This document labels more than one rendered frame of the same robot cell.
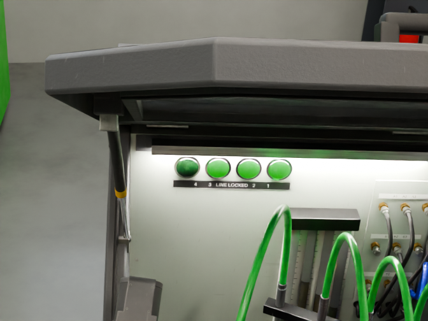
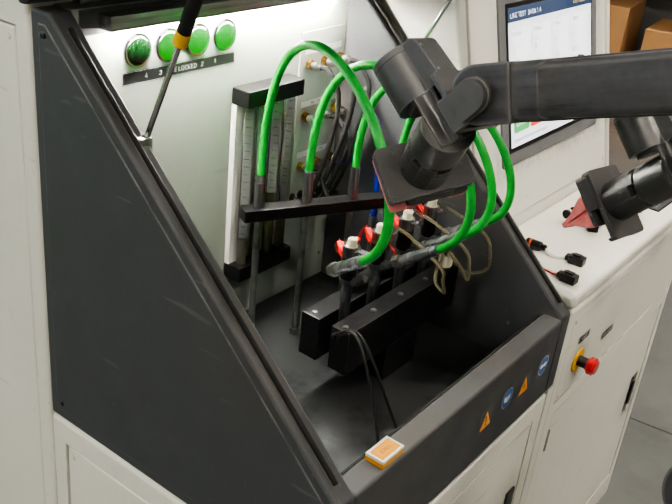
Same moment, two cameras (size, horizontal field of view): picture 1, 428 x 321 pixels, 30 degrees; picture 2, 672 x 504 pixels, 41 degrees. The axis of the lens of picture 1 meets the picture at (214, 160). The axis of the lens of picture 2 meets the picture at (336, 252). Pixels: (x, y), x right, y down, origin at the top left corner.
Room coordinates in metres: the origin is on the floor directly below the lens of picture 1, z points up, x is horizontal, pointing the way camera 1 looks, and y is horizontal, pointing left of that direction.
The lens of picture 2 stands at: (0.26, 0.82, 1.73)
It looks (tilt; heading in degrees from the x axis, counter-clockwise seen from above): 27 degrees down; 310
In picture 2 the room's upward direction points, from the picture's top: 6 degrees clockwise
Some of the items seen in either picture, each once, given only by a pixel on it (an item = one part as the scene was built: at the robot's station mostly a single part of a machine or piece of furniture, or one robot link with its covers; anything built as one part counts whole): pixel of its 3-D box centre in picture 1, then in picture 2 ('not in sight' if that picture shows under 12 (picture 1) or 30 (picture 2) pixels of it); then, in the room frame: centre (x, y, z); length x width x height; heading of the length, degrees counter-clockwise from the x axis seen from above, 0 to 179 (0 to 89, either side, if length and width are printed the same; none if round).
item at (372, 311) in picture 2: not in sight; (380, 323); (1.08, -0.29, 0.91); 0.34 x 0.10 x 0.15; 95
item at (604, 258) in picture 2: not in sight; (593, 228); (0.98, -0.88, 0.97); 0.70 x 0.22 x 0.03; 95
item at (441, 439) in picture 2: not in sight; (456, 429); (0.83, -0.19, 0.87); 0.62 x 0.04 x 0.16; 95
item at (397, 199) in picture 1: (395, 247); (323, 111); (1.35, -0.39, 1.20); 0.13 x 0.03 x 0.31; 95
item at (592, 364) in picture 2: not in sight; (586, 363); (0.83, -0.65, 0.80); 0.05 x 0.04 x 0.05; 95
